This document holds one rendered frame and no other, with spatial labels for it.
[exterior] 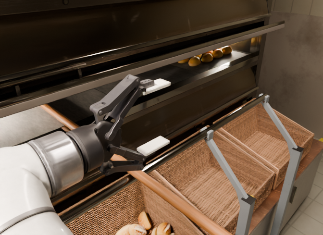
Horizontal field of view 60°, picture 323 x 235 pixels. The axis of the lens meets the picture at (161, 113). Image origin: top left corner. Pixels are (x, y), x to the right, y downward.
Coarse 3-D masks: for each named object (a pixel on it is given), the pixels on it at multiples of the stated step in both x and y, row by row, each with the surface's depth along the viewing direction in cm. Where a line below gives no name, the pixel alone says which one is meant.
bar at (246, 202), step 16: (240, 112) 127; (272, 112) 142; (208, 128) 113; (192, 144) 106; (208, 144) 114; (288, 144) 142; (160, 160) 95; (224, 160) 112; (128, 176) 88; (288, 176) 147; (112, 192) 83; (240, 192) 110; (288, 192) 150; (80, 208) 76; (240, 208) 112; (240, 224) 115
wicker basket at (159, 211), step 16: (96, 192) 127; (128, 192) 139; (144, 192) 144; (96, 208) 127; (112, 208) 133; (128, 208) 140; (144, 208) 147; (160, 208) 139; (80, 224) 123; (112, 224) 134; (176, 224) 132; (192, 224) 123
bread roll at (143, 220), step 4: (144, 212) 142; (140, 216) 141; (144, 216) 140; (148, 216) 144; (140, 220) 139; (144, 220) 138; (148, 220) 138; (140, 224) 139; (144, 224) 137; (148, 224) 137; (148, 228) 137
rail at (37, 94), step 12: (276, 24) 176; (228, 36) 142; (240, 36) 150; (192, 48) 124; (144, 60) 106; (156, 60) 110; (108, 72) 96; (120, 72) 99; (60, 84) 85; (72, 84) 88; (24, 96) 78; (36, 96) 80; (0, 108) 75
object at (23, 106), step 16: (256, 32) 160; (176, 48) 141; (208, 48) 132; (112, 64) 119; (160, 64) 112; (64, 80) 100; (96, 80) 93; (112, 80) 98; (0, 96) 90; (48, 96) 83; (64, 96) 86; (0, 112) 75; (16, 112) 77
